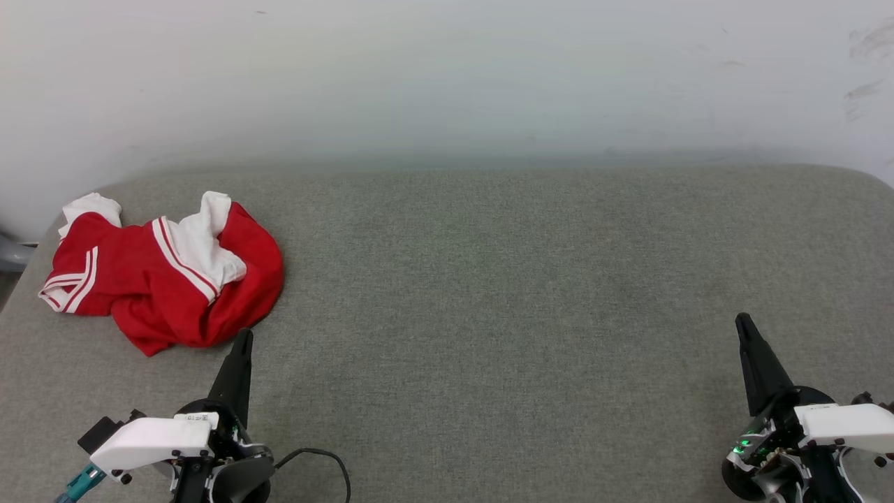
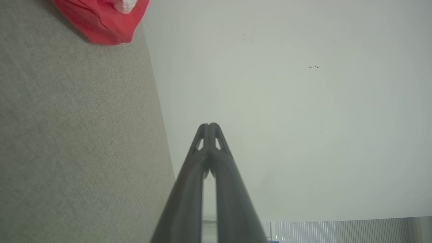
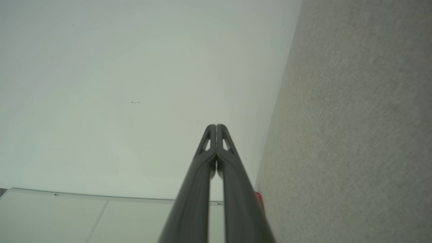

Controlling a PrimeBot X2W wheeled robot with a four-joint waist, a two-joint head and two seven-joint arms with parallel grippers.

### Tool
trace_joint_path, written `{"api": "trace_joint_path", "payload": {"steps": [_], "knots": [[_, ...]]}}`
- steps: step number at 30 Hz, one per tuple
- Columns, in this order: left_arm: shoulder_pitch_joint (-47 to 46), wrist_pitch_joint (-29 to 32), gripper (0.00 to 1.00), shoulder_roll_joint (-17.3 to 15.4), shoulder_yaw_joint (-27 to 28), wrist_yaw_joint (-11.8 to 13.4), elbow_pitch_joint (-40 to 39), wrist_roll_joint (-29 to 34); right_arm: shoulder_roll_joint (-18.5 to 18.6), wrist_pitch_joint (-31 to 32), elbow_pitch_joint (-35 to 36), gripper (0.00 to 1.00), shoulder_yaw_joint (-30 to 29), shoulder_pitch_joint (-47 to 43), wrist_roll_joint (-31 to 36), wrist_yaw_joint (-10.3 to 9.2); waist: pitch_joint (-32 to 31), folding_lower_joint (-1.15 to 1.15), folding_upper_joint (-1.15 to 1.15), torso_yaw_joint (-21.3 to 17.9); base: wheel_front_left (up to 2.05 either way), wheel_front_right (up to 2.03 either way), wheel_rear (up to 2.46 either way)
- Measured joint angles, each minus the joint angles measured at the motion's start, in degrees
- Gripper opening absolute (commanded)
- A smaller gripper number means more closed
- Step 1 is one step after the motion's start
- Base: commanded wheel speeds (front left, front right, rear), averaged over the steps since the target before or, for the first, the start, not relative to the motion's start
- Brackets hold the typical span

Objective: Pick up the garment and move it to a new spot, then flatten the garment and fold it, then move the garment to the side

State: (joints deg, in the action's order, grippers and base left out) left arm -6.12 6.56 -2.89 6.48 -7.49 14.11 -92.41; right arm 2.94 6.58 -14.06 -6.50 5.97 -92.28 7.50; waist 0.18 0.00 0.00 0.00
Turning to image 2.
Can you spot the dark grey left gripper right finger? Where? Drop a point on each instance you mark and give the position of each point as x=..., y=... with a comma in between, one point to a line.
x=236, y=209

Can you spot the red and white shirt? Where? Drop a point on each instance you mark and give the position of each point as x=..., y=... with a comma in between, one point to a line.
x=101, y=20

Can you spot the white vertical blinds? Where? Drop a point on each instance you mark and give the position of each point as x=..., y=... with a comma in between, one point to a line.
x=337, y=233

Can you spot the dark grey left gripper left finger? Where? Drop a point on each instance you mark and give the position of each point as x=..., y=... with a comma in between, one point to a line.
x=182, y=209

